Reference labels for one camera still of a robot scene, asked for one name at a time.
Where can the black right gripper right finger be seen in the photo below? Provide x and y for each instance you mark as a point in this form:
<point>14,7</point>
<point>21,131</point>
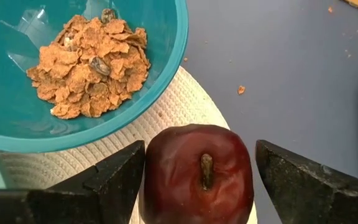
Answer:
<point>315,199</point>

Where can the teal blue bowl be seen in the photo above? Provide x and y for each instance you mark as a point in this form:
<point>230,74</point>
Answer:
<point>11,102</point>

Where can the dark red apple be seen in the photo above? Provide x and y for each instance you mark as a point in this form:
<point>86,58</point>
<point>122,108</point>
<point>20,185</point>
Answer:
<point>179,186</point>

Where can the white woven round placemat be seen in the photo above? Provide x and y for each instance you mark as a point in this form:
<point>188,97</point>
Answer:
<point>182,105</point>

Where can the brown cereal flakes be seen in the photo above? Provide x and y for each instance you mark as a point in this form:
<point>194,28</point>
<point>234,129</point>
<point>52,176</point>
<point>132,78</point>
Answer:
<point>89,71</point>

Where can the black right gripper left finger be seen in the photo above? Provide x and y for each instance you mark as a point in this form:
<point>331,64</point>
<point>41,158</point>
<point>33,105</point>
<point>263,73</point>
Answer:
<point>73,205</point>

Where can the small cereal crumb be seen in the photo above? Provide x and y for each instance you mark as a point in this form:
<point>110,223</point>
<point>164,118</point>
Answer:
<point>241,90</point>

